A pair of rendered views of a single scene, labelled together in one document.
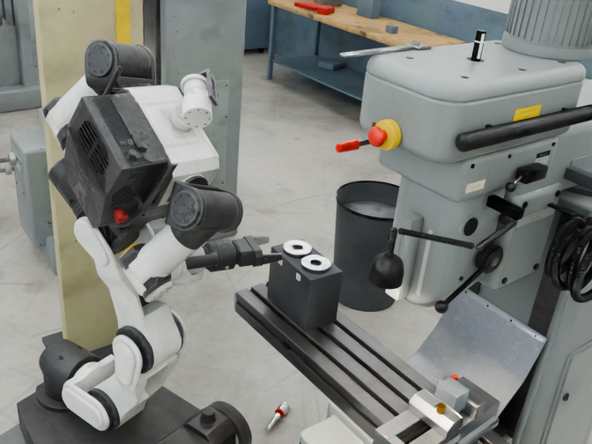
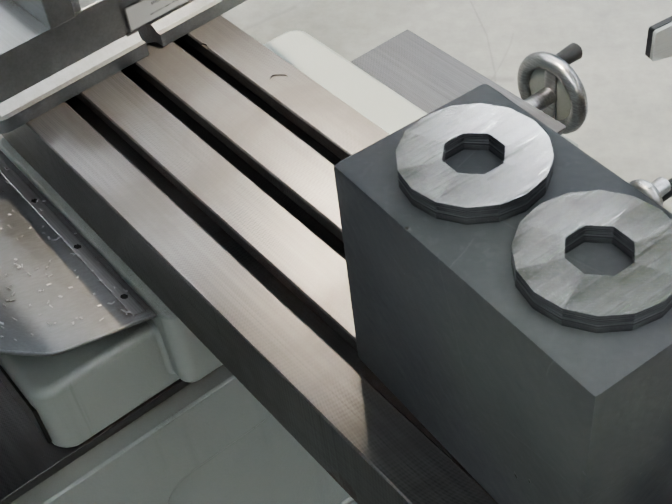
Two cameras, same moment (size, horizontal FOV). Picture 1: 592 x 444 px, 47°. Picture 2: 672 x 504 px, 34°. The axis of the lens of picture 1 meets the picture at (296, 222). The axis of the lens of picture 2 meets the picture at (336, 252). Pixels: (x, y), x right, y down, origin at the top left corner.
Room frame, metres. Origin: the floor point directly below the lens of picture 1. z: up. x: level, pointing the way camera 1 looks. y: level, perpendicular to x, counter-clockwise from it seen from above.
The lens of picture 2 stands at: (2.23, -0.10, 1.58)
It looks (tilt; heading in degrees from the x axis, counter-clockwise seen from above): 46 degrees down; 187
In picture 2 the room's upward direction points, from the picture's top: 8 degrees counter-clockwise
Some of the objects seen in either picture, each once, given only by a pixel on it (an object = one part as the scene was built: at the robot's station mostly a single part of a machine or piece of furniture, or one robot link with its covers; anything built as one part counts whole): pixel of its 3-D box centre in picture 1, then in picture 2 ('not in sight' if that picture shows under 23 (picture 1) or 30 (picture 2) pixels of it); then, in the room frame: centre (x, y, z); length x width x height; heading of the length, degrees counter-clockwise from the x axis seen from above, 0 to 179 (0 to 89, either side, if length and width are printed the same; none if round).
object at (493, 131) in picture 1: (532, 125); not in sight; (1.33, -0.46, 1.79); 0.45 x 0.04 x 0.04; 130
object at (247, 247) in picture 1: (236, 254); not in sight; (1.70, 0.16, 1.20); 0.13 x 0.12 x 0.10; 26
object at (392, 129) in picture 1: (387, 134); not in sight; (1.27, -0.16, 1.76); 0.06 x 0.02 x 0.06; 40
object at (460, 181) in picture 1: (468, 150); not in sight; (1.45, -0.37, 1.68); 0.34 x 0.24 x 0.10; 130
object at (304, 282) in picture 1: (303, 282); (528, 317); (1.79, -0.04, 1.07); 0.22 x 0.12 x 0.20; 36
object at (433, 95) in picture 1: (472, 95); not in sight; (1.43, -0.35, 1.81); 0.47 x 0.26 x 0.16; 130
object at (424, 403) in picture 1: (434, 412); not in sight; (1.28, -0.39, 1.06); 0.12 x 0.06 x 0.04; 43
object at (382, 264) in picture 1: (387, 267); not in sight; (1.22, -0.20, 1.49); 0.07 x 0.07 x 0.06
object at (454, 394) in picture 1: (451, 395); not in sight; (1.32, -0.43, 1.08); 0.06 x 0.05 x 0.06; 43
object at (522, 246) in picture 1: (491, 218); not in sight; (1.55, -0.49, 1.47); 0.24 x 0.19 x 0.26; 40
